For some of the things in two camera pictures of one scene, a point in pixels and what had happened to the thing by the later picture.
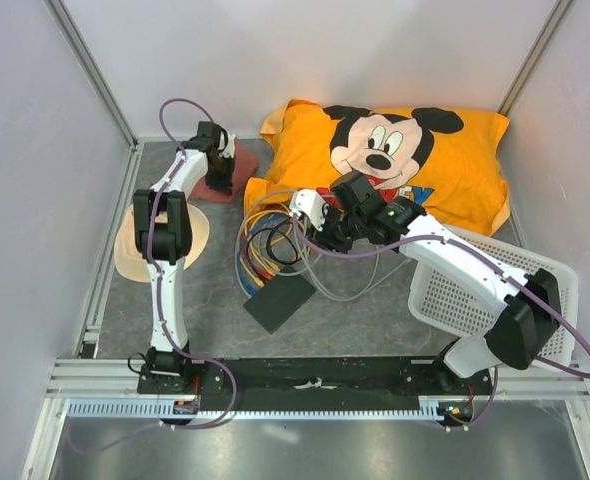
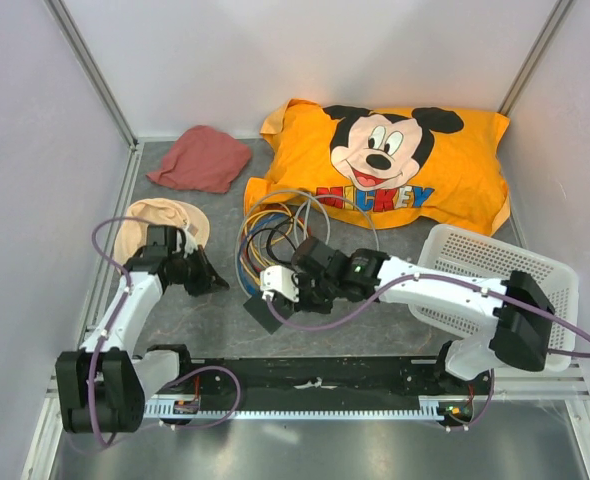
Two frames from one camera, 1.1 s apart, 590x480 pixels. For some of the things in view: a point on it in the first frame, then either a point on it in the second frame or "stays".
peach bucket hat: [135, 266] stays
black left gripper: [225, 184] -> [208, 281]
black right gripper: [325, 238] -> [305, 305]
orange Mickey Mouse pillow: [451, 165] stays
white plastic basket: [442, 303] stays
